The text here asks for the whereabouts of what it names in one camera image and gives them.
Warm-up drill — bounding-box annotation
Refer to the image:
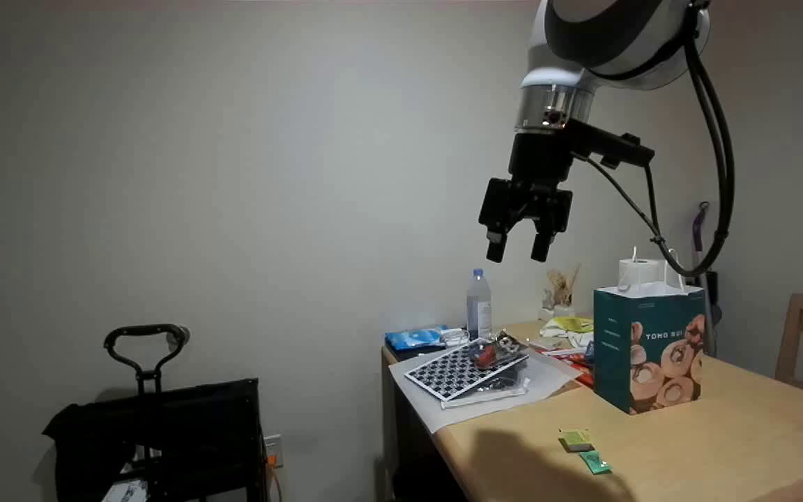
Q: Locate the yellow snack bag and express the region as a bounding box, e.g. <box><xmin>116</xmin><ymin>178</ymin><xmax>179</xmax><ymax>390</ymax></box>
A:
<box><xmin>530</xmin><ymin>312</ymin><xmax>595</xmax><ymax>361</ymax></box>

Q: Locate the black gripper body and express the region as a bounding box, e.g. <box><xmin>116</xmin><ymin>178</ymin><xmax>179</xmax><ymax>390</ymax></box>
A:
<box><xmin>477</xmin><ymin>132</ymin><xmax>577</xmax><ymax>240</ymax></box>

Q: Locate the clear plastic water bottle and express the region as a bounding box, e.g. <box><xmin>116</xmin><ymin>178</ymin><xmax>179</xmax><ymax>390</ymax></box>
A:
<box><xmin>463</xmin><ymin>269</ymin><xmax>495</xmax><ymax>343</ymax></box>

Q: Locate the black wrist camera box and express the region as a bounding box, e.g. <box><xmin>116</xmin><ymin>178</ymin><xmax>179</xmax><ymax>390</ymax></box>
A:
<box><xmin>565</xmin><ymin>117</ymin><xmax>658</xmax><ymax>174</ymax></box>

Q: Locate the yellow green paper wrapper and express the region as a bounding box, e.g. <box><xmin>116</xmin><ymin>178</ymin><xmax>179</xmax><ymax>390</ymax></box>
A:
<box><xmin>554</xmin><ymin>427</ymin><xmax>595</xmax><ymax>456</ymax></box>

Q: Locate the blue snack packet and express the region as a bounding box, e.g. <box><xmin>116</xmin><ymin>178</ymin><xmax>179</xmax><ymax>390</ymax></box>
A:
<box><xmin>381</xmin><ymin>325</ymin><xmax>467</xmax><ymax>358</ymax></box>

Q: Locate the dried flower bunch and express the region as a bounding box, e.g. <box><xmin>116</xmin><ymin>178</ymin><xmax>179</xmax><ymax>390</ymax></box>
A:
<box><xmin>541</xmin><ymin>269</ymin><xmax>583</xmax><ymax>325</ymax></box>

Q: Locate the teal doughnut print gift bag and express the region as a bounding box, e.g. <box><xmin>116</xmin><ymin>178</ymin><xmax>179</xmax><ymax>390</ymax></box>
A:
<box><xmin>590</xmin><ymin>247</ymin><xmax>707</xmax><ymax>417</ymax></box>

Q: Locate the small red object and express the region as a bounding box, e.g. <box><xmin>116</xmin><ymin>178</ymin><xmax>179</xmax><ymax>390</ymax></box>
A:
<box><xmin>471</xmin><ymin>337</ymin><xmax>505</xmax><ymax>371</ymax></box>

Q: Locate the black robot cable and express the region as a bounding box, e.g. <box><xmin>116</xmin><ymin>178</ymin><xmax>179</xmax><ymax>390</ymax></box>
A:
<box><xmin>586</xmin><ymin>25</ymin><xmax>739</xmax><ymax>280</ymax></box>

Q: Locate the black white checkerboard board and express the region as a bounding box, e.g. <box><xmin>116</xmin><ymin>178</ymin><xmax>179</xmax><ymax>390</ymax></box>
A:
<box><xmin>403</xmin><ymin>335</ymin><xmax>530</xmax><ymax>408</ymax></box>

